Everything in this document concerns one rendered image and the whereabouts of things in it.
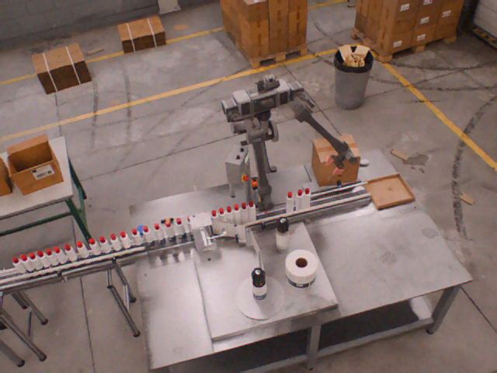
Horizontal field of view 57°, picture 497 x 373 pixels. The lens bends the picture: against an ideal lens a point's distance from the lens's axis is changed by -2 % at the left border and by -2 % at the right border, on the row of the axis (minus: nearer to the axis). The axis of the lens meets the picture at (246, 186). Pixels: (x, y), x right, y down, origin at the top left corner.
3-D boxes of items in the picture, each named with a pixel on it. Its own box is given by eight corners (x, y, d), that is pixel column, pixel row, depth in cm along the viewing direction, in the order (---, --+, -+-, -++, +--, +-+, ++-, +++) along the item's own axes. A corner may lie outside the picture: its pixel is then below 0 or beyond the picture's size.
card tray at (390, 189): (377, 209, 335) (377, 206, 332) (362, 184, 352) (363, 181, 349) (414, 200, 339) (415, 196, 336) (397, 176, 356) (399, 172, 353)
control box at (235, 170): (227, 182, 300) (224, 161, 286) (236, 165, 311) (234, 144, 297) (241, 186, 297) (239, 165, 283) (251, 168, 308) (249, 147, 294)
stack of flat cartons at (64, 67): (45, 95, 606) (36, 74, 583) (40, 75, 641) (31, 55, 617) (92, 81, 622) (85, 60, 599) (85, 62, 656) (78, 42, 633)
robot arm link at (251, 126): (259, 114, 276) (244, 118, 274) (265, 136, 278) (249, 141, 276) (242, 120, 320) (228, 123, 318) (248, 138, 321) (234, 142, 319)
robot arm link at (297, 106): (294, 93, 286) (283, 104, 289) (310, 109, 284) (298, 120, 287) (309, 98, 328) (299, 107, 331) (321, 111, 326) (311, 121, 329)
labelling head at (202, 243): (197, 252, 312) (191, 230, 294) (193, 238, 321) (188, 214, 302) (217, 248, 314) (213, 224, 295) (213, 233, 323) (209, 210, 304)
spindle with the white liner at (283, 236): (278, 254, 308) (278, 227, 286) (274, 243, 314) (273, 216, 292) (291, 251, 309) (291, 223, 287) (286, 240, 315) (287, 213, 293)
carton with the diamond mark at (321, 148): (318, 186, 351) (321, 162, 331) (311, 165, 367) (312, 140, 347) (356, 181, 352) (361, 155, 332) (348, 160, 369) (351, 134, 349)
